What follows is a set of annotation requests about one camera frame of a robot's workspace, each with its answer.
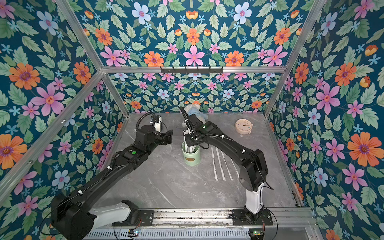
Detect white teddy bear blue shirt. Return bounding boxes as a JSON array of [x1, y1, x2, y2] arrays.
[[184, 104, 209, 123]]

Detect green metal straw cup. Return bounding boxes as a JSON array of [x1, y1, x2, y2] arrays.
[[182, 144, 201, 166]]

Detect bundle of wrapped straws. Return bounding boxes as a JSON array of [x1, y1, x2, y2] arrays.
[[183, 130, 199, 154]]

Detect black wall hook rail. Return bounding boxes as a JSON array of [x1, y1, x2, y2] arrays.
[[160, 67, 224, 74]]

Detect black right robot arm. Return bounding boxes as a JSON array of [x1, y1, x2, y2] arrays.
[[182, 111, 269, 219]]

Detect beige round alarm clock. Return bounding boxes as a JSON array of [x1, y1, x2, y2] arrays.
[[235, 119, 254, 135]]

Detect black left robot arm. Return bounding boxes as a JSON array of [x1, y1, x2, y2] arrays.
[[51, 125, 173, 240]]

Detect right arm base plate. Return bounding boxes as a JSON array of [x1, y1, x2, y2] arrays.
[[228, 209, 274, 226]]

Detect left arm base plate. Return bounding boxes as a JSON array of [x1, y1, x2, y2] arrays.
[[114, 210, 155, 227]]

